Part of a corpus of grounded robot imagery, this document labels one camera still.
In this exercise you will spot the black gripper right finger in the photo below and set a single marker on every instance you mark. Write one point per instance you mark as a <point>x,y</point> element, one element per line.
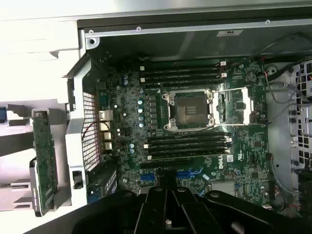
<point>185,214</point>

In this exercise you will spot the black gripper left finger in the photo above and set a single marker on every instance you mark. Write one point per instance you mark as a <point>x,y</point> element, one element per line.
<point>153,214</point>

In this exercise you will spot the blue expansion slot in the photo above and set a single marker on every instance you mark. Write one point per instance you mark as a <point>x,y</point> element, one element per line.
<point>185,174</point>
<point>201,192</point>

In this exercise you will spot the silver chipset heatsink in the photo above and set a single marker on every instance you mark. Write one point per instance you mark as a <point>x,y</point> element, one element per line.
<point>223,187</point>

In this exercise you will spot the black RAM slot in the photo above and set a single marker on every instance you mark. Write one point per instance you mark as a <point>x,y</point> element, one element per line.
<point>190,155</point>
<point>182,77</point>
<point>182,72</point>
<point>182,83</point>
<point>182,66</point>
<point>190,143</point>
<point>190,149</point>
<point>190,137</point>

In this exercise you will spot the green Dell motherboard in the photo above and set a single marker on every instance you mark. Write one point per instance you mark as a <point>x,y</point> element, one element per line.
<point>253,146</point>

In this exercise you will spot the metal locking lever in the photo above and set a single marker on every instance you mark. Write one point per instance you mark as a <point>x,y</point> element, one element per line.
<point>226,90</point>
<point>239,124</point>

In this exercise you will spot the CPU socket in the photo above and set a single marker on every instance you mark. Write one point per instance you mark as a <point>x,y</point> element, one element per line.
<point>190,109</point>

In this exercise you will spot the silver rear port block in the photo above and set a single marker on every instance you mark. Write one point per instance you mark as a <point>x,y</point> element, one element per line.
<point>106,115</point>

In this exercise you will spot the open desktop PC case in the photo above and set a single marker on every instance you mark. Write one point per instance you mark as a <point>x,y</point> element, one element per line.
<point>78,126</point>

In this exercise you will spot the metal socket cover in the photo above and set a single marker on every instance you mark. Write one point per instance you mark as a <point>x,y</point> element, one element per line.
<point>246,107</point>

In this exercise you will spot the grey parts rack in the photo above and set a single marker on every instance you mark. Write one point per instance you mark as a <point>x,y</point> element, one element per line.
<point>19,190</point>

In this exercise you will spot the round coin battery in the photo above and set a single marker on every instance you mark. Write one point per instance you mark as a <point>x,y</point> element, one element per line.
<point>250,77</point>

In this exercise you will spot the perforated metal drive cage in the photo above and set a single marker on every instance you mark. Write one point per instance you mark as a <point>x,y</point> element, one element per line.
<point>304,97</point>

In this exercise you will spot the hard disk with blue rails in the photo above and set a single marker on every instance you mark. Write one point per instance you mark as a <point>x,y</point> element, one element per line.
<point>2,114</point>

